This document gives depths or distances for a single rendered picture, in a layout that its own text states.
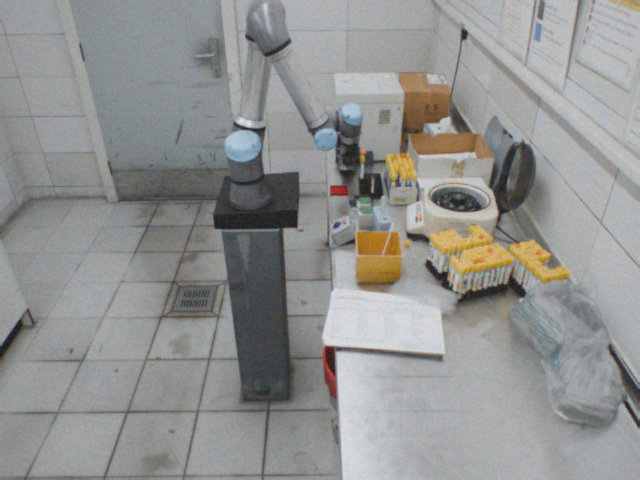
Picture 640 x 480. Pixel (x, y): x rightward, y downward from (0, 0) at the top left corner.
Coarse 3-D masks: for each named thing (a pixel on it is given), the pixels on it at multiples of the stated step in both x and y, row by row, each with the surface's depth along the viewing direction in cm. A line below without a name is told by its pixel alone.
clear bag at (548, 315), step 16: (544, 288) 132; (560, 288) 128; (576, 288) 126; (528, 304) 135; (544, 304) 130; (560, 304) 127; (576, 304) 124; (592, 304) 121; (528, 320) 135; (544, 320) 131; (560, 320) 126; (576, 320) 125; (592, 320) 125; (528, 336) 137; (544, 336) 130; (560, 336) 126; (576, 336) 125; (592, 336) 126; (544, 352) 131
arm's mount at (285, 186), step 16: (272, 176) 200; (288, 176) 200; (224, 192) 192; (288, 192) 189; (224, 208) 182; (272, 208) 180; (288, 208) 179; (224, 224) 182; (240, 224) 182; (256, 224) 182; (272, 224) 182; (288, 224) 182
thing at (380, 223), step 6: (378, 210) 173; (384, 210) 173; (378, 216) 169; (384, 216) 169; (372, 222) 177; (378, 222) 168; (384, 222) 166; (390, 222) 167; (372, 228) 178; (378, 228) 169; (384, 228) 168
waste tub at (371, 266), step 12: (360, 240) 164; (372, 240) 164; (384, 240) 163; (396, 240) 163; (360, 252) 166; (372, 252) 166; (396, 252) 164; (360, 264) 153; (372, 264) 153; (384, 264) 153; (396, 264) 153; (360, 276) 155; (372, 276) 155; (384, 276) 155; (396, 276) 155
